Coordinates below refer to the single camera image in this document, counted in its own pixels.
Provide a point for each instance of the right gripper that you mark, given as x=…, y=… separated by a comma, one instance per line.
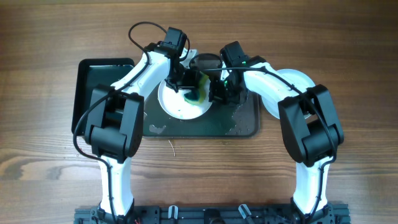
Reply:
x=216, y=91

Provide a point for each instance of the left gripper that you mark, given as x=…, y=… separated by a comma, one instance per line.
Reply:
x=193, y=82

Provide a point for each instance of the green yellow sponge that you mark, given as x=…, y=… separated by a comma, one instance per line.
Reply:
x=197, y=95

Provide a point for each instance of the white plate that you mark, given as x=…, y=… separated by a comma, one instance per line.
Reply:
x=174, y=104
x=294, y=77

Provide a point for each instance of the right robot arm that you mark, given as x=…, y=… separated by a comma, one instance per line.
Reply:
x=311, y=130

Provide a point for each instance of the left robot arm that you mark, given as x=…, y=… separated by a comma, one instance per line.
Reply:
x=114, y=120

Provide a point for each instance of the dark grey serving tray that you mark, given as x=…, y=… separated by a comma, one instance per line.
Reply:
x=220, y=121

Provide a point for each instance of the black water basin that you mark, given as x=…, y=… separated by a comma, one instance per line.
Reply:
x=93, y=72

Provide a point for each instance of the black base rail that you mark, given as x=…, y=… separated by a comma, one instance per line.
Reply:
x=277, y=213

